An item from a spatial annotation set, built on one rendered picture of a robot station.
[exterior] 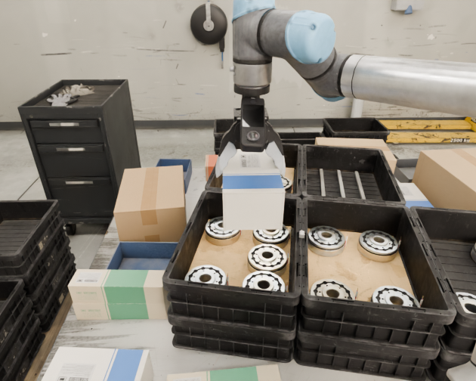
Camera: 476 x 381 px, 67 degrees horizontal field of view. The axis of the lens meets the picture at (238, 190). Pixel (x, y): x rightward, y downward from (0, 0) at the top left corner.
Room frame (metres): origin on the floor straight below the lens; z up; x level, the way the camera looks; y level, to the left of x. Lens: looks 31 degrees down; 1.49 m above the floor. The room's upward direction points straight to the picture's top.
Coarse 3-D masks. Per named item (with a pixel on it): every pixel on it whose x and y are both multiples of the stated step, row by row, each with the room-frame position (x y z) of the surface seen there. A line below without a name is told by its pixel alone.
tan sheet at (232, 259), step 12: (288, 228) 0.88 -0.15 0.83; (204, 240) 0.83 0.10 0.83; (240, 240) 0.83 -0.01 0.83; (252, 240) 0.83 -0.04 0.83; (288, 240) 0.83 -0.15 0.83; (204, 252) 0.77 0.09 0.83; (216, 252) 0.77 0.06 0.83; (228, 252) 0.77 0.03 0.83; (240, 252) 0.77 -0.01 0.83; (192, 264) 0.73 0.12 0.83; (204, 264) 0.73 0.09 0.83; (216, 264) 0.73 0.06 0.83; (228, 264) 0.73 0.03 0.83; (240, 264) 0.73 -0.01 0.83; (288, 264) 0.73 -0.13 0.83; (240, 276) 0.68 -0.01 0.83; (288, 276) 0.68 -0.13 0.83; (288, 288) 0.64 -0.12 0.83
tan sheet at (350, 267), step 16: (352, 240) 0.83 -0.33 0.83; (320, 256) 0.76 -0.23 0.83; (336, 256) 0.76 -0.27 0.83; (352, 256) 0.76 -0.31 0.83; (320, 272) 0.70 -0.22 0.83; (336, 272) 0.70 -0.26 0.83; (352, 272) 0.70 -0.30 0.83; (368, 272) 0.70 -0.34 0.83; (384, 272) 0.70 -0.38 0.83; (400, 272) 0.70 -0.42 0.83; (352, 288) 0.64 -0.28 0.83; (368, 288) 0.64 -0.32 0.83
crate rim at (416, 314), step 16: (304, 208) 0.85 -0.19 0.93; (400, 208) 0.85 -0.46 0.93; (304, 224) 0.77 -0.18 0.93; (304, 240) 0.72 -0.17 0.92; (304, 256) 0.64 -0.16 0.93; (304, 272) 0.59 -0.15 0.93; (432, 272) 0.59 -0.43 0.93; (304, 288) 0.54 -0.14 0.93; (304, 304) 0.52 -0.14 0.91; (320, 304) 0.51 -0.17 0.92; (336, 304) 0.50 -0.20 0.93; (352, 304) 0.50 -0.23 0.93; (368, 304) 0.50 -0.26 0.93; (384, 304) 0.50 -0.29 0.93; (448, 304) 0.50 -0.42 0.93; (416, 320) 0.48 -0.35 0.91; (432, 320) 0.47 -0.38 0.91; (448, 320) 0.47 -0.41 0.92
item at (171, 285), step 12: (204, 192) 0.93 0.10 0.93; (216, 192) 0.93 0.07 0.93; (300, 204) 0.87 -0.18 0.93; (192, 216) 0.81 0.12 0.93; (300, 216) 0.81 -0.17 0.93; (300, 228) 0.75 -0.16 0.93; (180, 240) 0.70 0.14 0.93; (300, 240) 0.70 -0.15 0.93; (180, 252) 0.66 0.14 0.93; (300, 252) 0.66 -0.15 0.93; (168, 264) 0.62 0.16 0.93; (300, 264) 0.62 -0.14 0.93; (168, 276) 0.58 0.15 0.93; (300, 276) 0.58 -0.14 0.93; (168, 288) 0.56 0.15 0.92; (180, 288) 0.55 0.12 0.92; (192, 288) 0.55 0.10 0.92; (204, 288) 0.54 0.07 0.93; (216, 288) 0.54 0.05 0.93; (228, 288) 0.54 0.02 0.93; (240, 288) 0.54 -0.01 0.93; (252, 288) 0.54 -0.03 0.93; (300, 288) 0.54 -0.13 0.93; (252, 300) 0.53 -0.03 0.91; (264, 300) 0.52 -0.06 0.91; (276, 300) 0.52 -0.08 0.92; (288, 300) 0.52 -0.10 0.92
